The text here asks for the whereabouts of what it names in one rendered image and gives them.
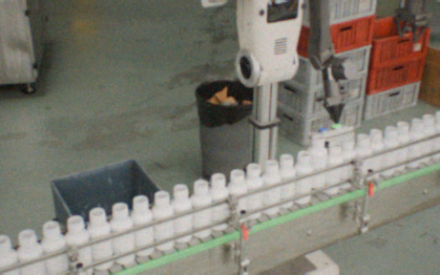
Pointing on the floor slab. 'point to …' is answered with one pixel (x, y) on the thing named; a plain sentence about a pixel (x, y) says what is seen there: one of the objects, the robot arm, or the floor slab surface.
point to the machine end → (9, 41)
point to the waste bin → (223, 126)
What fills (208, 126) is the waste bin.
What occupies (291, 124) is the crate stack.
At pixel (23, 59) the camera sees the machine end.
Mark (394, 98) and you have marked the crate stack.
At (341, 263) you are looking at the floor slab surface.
